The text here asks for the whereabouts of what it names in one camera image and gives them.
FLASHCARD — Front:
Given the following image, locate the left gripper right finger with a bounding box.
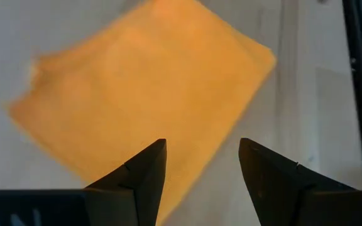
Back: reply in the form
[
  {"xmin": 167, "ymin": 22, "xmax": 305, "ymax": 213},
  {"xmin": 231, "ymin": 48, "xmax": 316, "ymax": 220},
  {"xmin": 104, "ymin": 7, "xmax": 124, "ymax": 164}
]
[{"xmin": 238, "ymin": 137, "xmax": 362, "ymax": 226}]

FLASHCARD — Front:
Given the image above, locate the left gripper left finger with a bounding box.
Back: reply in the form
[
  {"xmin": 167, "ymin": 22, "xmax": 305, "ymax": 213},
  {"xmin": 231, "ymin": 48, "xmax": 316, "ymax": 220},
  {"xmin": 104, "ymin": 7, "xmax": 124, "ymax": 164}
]
[{"xmin": 0, "ymin": 138, "xmax": 168, "ymax": 226}]

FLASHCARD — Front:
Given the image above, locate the orange microfiber towel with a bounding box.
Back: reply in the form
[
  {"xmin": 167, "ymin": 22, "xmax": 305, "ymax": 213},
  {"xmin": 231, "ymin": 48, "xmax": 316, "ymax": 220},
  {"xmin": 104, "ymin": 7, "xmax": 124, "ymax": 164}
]
[{"xmin": 6, "ymin": 0, "xmax": 278, "ymax": 225}]

